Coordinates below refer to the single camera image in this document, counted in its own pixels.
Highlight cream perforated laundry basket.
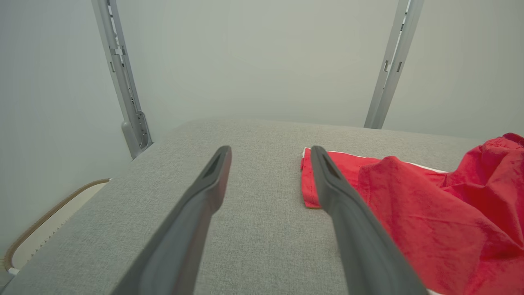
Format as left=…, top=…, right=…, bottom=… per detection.
left=4, top=178, right=111, bottom=275

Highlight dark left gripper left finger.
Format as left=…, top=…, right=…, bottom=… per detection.
left=111, top=145, right=233, bottom=295

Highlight red shorts with white stripes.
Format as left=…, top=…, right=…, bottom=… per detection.
left=301, top=132, right=524, bottom=295

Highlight grey metal frame post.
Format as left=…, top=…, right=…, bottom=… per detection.
left=364, top=0, right=424, bottom=129
left=91, top=0, right=153, bottom=159

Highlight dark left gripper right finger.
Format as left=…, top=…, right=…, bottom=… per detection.
left=310, top=145, right=428, bottom=295

